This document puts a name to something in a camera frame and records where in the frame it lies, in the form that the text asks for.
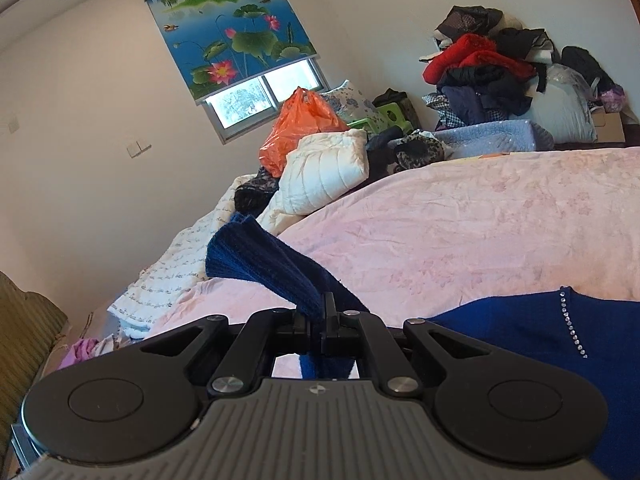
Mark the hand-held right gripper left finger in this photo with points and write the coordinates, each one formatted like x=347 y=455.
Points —
x=292 y=335

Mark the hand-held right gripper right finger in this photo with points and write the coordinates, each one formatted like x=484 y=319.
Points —
x=330 y=330

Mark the blue knit sweater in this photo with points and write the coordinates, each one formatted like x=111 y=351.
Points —
x=260 y=255

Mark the dark patterned clothes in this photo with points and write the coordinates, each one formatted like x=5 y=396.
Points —
x=255 y=192

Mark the pile of dark clothes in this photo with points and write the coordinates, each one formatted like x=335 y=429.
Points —
x=480 y=95

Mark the white printed quilt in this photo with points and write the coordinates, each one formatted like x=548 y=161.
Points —
x=170 y=265

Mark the white quilted jacket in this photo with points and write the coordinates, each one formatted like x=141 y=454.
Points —
x=320 y=170

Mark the pink blanket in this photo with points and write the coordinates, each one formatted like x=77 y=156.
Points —
x=450 y=220

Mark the leopard print cloth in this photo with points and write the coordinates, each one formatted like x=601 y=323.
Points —
x=417 y=152

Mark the orange plastic bag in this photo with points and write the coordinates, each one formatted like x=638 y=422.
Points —
x=295 y=130

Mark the pink purple cloth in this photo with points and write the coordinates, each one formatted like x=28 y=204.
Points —
x=80 y=352

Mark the green plastic stool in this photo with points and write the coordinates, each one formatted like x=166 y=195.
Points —
x=385 y=112

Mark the floral pillow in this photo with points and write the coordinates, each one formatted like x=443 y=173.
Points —
x=350 y=100

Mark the black bag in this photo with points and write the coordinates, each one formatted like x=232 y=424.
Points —
x=390 y=97

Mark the window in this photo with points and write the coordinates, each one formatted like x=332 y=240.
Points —
x=240 y=100

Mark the light blue folded blanket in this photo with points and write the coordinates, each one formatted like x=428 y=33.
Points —
x=480 y=137

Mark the olive striped cushion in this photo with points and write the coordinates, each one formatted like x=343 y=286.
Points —
x=25 y=335

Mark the red garment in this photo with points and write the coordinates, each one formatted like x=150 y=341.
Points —
x=465 y=55

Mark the white bedding bundle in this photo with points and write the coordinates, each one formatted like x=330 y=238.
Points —
x=565 y=120

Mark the lotus print roller blind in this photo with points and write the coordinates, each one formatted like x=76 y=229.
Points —
x=225 y=25

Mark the clear plastic bag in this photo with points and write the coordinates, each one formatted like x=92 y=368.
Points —
x=565 y=80

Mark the cardboard box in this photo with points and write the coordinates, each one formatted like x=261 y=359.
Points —
x=610 y=127

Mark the wall switch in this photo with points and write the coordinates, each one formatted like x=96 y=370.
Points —
x=138 y=149

